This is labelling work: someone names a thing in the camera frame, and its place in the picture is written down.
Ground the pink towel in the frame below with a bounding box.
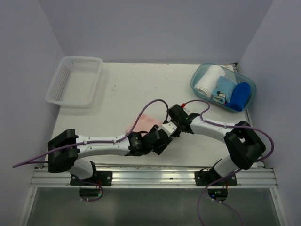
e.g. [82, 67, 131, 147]
[133, 113, 162, 132]

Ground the white plastic basket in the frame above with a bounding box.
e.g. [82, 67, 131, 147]
[45, 56, 103, 108]

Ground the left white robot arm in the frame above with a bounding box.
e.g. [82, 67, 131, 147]
[48, 122, 177, 185]

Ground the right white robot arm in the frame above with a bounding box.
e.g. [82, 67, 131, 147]
[168, 105, 266, 185]

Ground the white rolled towel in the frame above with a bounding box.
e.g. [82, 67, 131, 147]
[193, 65, 225, 98]

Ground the teal transparent plastic tub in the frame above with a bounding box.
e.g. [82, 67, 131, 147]
[190, 63, 256, 112]

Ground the light blue cartoon towel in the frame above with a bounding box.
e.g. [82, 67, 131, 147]
[211, 76, 236, 104]

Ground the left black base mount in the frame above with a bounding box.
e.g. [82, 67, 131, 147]
[70, 171, 113, 186]

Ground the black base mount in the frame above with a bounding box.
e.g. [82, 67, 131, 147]
[70, 171, 113, 186]
[194, 168, 238, 186]

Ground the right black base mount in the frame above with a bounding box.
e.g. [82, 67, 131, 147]
[194, 168, 238, 186]

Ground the aluminium rail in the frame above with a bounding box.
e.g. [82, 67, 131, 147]
[30, 164, 278, 188]

